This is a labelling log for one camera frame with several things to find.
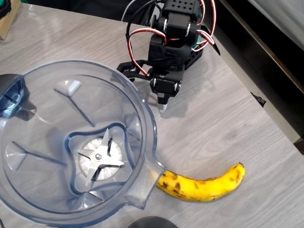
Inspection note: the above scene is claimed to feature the black object on cardboard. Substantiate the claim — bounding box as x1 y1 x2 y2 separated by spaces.
0 0 12 19

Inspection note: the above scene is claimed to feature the brown cardboard box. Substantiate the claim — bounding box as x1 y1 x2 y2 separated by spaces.
0 0 22 40

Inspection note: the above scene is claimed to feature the dark brown furniture edge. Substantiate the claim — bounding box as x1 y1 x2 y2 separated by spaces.
293 135 304 155

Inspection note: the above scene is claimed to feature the spotted yellow banana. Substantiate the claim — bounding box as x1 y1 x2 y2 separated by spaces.
152 162 246 202

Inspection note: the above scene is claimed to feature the green black base clamp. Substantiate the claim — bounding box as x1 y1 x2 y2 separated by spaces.
200 23 221 56

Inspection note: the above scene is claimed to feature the red white gripper servo cable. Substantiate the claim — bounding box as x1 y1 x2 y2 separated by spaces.
124 28 167 76

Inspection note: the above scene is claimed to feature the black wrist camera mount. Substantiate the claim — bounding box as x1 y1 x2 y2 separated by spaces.
115 59 154 81

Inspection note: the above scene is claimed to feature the steel blender blade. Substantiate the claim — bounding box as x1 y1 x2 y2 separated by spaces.
77 128 125 187

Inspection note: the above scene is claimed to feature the small black table clamp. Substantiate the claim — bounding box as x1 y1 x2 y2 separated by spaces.
250 92 266 108

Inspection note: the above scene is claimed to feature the red white arm servo cable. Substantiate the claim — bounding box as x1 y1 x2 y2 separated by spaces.
190 0 217 52

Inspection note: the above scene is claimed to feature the clear plastic blender jar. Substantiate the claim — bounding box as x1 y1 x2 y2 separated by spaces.
0 59 167 228

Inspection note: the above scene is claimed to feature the round black lid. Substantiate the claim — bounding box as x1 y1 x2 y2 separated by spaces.
128 216 178 228

